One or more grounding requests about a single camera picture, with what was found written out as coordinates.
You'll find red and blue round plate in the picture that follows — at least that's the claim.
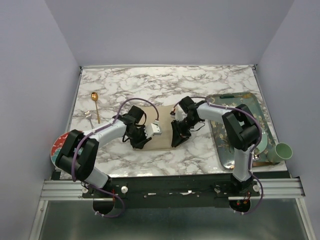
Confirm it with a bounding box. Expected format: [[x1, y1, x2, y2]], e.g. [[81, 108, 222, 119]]
[[50, 129, 84, 173]]

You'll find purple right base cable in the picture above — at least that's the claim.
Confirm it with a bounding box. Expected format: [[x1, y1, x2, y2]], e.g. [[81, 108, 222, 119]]
[[233, 172, 266, 216]]

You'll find aluminium frame rail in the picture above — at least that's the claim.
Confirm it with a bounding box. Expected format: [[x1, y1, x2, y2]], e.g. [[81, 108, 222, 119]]
[[40, 178, 306, 201]]

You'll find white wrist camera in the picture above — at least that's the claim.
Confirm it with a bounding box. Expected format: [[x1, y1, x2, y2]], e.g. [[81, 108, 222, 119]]
[[174, 111, 184, 121], [144, 122, 162, 139]]

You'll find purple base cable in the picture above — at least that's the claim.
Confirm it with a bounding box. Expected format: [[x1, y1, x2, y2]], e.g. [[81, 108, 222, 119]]
[[233, 172, 266, 216], [89, 187, 127, 218]]

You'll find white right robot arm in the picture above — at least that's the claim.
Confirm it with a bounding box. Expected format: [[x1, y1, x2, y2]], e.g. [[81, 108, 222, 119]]
[[171, 96, 262, 196]]

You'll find mint green plate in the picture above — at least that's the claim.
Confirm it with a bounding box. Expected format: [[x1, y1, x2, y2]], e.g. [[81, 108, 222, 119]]
[[254, 129, 268, 155]]

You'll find silver spoon on tray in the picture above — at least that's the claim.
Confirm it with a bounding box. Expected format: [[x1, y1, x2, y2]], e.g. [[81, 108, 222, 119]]
[[252, 154, 259, 161]]

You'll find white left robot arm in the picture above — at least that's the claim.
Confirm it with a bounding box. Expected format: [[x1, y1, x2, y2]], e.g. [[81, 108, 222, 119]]
[[50, 106, 151, 198]]

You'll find silver fork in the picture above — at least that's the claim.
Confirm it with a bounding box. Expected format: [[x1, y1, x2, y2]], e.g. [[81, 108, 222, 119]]
[[84, 109, 95, 129]]

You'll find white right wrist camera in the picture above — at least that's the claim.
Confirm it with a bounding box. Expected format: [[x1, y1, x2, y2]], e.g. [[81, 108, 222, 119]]
[[174, 111, 184, 121]]

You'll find beige linen napkin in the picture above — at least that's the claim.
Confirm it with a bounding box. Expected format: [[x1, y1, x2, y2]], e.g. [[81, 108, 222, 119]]
[[136, 104, 184, 152]]

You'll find black mounting base plate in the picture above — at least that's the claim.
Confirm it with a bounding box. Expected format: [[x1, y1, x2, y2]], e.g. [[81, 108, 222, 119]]
[[84, 173, 260, 214]]

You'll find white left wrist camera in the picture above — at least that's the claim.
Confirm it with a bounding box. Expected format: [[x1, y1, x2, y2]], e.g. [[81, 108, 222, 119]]
[[144, 122, 162, 139]]

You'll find gold spoon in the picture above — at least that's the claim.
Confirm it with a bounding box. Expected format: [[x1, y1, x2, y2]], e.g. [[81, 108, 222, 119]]
[[90, 92, 101, 124]]

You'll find mint green cup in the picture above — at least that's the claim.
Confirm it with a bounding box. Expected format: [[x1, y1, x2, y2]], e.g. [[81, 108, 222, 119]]
[[266, 142, 293, 163]]

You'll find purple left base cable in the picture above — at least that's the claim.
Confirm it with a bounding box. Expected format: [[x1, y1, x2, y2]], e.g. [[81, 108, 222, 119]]
[[89, 187, 127, 218]]

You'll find floral teal serving tray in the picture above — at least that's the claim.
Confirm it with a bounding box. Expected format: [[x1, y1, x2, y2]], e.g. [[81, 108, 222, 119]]
[[207, 92, 278, 169]]

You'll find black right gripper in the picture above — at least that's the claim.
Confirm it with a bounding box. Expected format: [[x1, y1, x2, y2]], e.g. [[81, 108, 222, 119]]
[[170, 116, 199, 148]]

